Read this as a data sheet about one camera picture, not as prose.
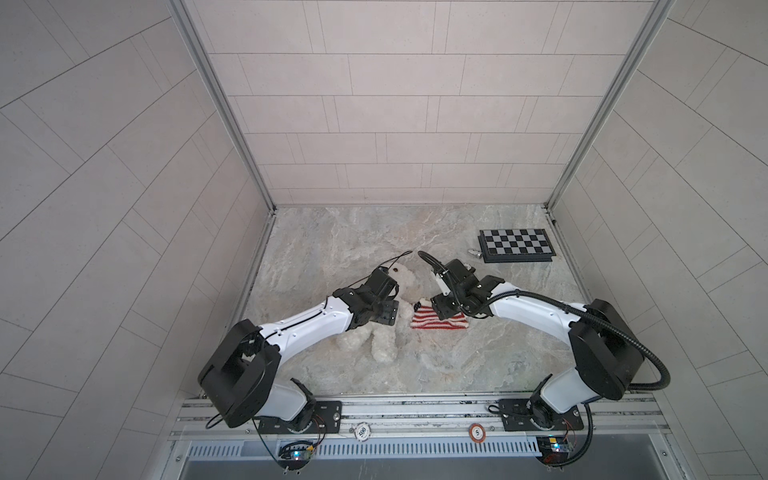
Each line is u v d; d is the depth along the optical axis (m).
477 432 0.69
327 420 0.70
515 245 1.02
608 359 0.43
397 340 0.81
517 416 0.71
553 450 0.68
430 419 0.72
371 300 0.64
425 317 0.87
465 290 0.66
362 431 0.69
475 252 1.01
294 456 0.65
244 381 0.41
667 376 0.40
